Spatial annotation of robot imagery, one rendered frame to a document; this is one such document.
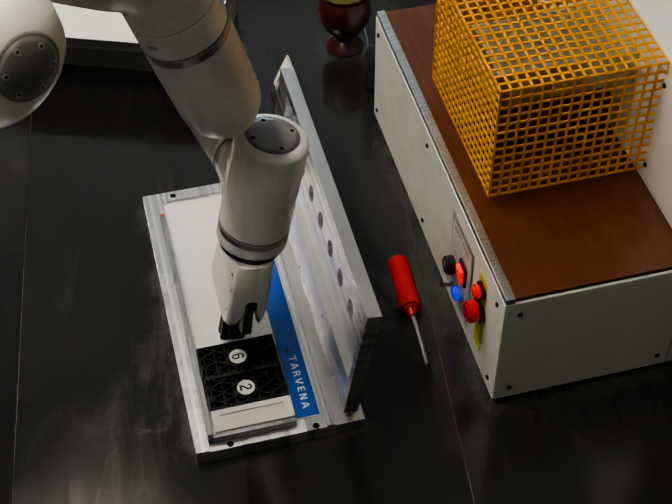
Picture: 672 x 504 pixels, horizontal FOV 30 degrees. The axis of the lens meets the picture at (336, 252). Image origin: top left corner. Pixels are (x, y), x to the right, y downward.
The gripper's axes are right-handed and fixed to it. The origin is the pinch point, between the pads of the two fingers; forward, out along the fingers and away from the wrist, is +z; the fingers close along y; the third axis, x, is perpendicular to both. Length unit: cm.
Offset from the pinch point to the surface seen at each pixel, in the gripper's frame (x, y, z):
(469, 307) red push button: 25.2, 10.4, -12.8
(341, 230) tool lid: 9.8, 2.6, -18.9
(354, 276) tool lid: 9.4, 9.9, -18.9
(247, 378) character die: 0.5, 7.6, 1.4
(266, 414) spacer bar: 1.7, 13.3, 1.3
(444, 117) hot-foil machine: 27.9, -14.8, -21.1
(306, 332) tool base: 9.3, 1.7, 0.5
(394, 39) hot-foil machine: 25.9, -31.5, -20.9
